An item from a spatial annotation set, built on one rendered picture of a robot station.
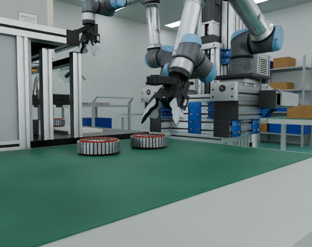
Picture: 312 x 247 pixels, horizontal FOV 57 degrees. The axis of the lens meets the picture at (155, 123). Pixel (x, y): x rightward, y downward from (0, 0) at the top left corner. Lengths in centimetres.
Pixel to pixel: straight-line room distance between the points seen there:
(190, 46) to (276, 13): 725
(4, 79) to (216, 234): 74
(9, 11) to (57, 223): 85
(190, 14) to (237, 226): 103
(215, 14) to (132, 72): 649
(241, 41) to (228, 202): 124
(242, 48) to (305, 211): 123
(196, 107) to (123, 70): 644
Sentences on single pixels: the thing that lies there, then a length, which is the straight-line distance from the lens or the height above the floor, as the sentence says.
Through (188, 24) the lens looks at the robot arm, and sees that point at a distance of 123.
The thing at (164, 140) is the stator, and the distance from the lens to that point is 84.
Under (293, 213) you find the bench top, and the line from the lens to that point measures 38.
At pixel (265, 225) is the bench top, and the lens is 33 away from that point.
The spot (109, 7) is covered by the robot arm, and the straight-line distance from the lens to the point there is 172.
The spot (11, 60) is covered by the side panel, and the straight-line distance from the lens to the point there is 92.
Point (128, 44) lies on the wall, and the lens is 824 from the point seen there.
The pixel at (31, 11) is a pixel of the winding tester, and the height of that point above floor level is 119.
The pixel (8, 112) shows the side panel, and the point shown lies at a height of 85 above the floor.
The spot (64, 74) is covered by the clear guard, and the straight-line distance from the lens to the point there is 159.
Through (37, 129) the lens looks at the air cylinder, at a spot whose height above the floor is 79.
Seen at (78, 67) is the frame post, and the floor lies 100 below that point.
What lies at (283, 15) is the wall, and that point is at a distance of 813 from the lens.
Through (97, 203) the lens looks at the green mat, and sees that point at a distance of 38.
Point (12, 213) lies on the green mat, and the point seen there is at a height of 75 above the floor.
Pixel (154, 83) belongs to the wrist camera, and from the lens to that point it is 87.
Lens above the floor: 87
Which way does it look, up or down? 3 degrees down
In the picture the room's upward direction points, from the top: straight up
